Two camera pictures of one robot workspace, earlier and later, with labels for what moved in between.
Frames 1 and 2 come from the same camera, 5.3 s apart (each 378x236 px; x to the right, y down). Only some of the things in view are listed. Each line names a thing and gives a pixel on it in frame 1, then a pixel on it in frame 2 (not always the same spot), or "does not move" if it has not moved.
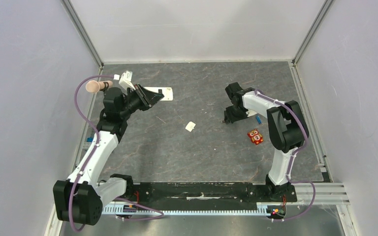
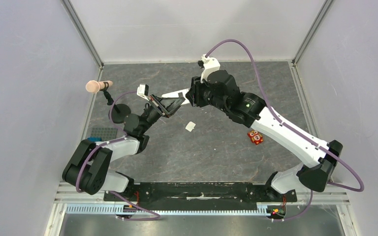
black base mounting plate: [202, 194] does not move
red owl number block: [255, 137] does not move
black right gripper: [229, 115] → [192, 96]
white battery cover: [190, 126] does not move
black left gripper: [148, 99] → [160, 103]
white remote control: [167, 92] → [175, 94]
